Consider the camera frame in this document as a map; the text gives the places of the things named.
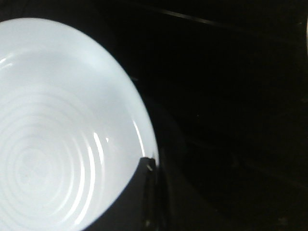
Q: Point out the black frying pan mint handle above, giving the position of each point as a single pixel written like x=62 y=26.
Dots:
x=139 y=206

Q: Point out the light blue plate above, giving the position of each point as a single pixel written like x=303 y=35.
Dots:
x=73 y=128

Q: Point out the black glass gas stove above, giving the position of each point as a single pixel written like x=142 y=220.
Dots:
x=225 y=85

